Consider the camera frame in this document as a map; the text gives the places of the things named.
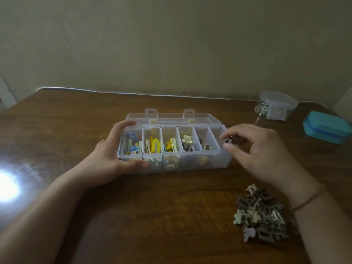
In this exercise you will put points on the yellow patterned hair clips bunch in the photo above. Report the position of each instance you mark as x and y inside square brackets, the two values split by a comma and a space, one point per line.
[171, 145]

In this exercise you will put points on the dark claw hair clip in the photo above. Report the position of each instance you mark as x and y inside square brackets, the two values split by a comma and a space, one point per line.
[189, 147]

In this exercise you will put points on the clear round jar with lid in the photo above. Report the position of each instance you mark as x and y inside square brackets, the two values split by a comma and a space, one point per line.
[276, 105]

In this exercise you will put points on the person's right thumb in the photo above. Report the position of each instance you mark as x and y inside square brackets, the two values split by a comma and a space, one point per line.
[235, 154]

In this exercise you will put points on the clear plastic compartment box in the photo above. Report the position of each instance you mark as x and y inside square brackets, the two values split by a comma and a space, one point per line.
[176, 162]

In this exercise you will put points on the teal zip case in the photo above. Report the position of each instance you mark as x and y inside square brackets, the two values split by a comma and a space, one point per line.
[326, 127]

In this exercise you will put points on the yellow snap hair clips bunch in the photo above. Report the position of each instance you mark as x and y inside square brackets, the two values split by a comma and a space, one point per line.
[154, 145]

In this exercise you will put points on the white claw hair clip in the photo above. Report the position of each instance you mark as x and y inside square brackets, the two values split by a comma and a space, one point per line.
[251, 188]

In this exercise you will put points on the pile of brown hair clips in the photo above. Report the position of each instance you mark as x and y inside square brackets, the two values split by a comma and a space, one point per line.
[265, 219]

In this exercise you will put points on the person's right hand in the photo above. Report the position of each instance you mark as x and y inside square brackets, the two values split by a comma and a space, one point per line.
[269, 159]

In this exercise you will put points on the small dark brown hair clip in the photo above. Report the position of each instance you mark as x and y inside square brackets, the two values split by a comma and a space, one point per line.
[230, 140]

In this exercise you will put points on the small cream hair clip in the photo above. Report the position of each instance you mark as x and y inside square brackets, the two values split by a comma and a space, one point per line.
[206, 147]

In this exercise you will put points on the person's right forearm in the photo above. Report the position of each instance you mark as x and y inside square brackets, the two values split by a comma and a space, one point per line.
[324, 230]

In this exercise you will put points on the person's left forearm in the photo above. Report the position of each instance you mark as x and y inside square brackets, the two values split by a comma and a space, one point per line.
[41, 217]

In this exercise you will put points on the person's left hand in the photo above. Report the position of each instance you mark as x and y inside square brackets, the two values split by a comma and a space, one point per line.
[106, 162]

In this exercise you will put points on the beige claw hair clip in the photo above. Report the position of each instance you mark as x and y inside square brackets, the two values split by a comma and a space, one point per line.
[203, 159]

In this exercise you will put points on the person's left thumb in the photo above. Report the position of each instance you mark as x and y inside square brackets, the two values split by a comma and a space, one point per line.
[134, 164]

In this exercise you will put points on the cream flower hair clip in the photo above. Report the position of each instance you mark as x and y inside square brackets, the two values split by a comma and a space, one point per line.
[254, 215]
[187, 139]
[238, 217]

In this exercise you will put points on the blue hair clips bunch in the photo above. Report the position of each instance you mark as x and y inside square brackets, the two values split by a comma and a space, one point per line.
[132, 144]

